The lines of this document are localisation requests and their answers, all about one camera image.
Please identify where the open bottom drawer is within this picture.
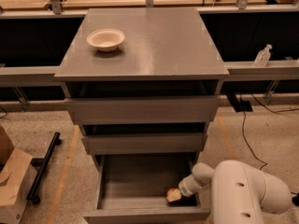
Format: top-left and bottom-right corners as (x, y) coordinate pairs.
(83, 153), (210, 224)

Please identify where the grey drawer cabinet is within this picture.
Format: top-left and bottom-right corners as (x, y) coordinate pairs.
(54, 7), (230, 224)

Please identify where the brown cardboard box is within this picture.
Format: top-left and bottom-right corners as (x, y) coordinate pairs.
(0, 126), (36, 224)

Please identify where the white paper bowl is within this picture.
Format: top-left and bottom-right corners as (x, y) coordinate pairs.
(86, 29), (125, 52)

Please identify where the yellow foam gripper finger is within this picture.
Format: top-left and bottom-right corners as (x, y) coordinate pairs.
(166, 189), (182, 203)

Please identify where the red apple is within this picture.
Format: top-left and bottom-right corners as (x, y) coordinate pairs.
(166, 188), (176, 196)

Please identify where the grey metal rail frame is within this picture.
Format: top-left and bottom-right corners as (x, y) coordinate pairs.
(0, 4), (299, 89)

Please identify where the top grey drawer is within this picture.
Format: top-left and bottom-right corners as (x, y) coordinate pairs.
(65, 96), (218, 125)

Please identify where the black metal bar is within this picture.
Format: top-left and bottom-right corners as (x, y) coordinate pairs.
(27, 133), (62, 205)

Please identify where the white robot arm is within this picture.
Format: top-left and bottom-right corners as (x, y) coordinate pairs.
(166, 160), (292, 224)

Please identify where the grey drawer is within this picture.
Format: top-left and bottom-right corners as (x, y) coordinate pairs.
(65, 96), (218, 125)
(82, 133), (207, 155)

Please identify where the black floor bracket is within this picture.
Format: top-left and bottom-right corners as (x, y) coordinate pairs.
(226, 93), (253, 112)

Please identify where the black floor cable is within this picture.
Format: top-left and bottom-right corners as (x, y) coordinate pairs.
(241, 110), (299, 196)

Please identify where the clear sanitizer pump bottle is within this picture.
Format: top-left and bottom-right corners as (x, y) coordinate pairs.
(254, 44), (272, 67)

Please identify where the middle grey drawer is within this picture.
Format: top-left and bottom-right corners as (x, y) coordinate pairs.
(82, 133), (207, 155)

